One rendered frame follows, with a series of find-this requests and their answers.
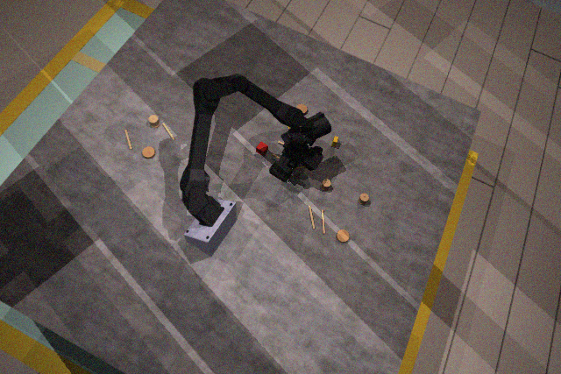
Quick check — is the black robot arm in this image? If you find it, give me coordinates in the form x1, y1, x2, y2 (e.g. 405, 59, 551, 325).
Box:
180, 74, 331, 227

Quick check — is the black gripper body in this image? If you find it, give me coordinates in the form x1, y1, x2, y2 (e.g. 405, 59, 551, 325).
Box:
269, 137, 315, 182

